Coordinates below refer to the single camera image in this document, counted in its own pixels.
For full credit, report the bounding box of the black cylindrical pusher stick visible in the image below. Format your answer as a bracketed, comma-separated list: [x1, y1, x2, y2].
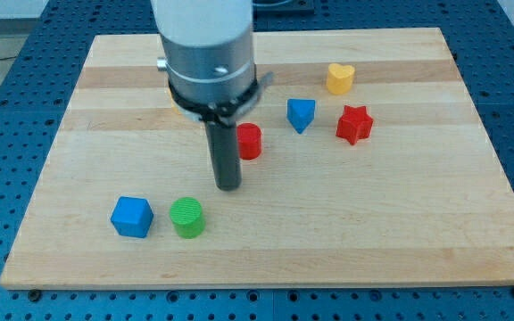
[205, 122, 242, 192]

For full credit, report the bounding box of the blue triangle block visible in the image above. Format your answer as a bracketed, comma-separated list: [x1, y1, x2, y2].
[286, 98, 316, 134]

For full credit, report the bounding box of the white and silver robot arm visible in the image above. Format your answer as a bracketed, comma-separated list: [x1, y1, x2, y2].
[151, 0, 273, 191]

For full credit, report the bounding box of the red star block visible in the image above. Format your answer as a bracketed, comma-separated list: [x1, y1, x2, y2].
[336, 105, 374, 145]

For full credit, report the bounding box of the red cylinder block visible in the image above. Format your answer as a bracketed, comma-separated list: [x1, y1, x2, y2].
[237, 123, 262, 160]

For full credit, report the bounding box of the green cylinder block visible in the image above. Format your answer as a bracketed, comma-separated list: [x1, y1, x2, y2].
[170, 197, 205, 239]

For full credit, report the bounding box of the blue cube block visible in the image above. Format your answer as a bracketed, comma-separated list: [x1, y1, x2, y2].
[110, 196, 153, 238]

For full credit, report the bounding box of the yellow heart block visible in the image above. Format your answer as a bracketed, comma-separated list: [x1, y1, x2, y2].
[326, 63, 356, 95]

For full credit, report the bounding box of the wooden board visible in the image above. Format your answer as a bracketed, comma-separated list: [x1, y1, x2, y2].
[0, 28, 514, 290]

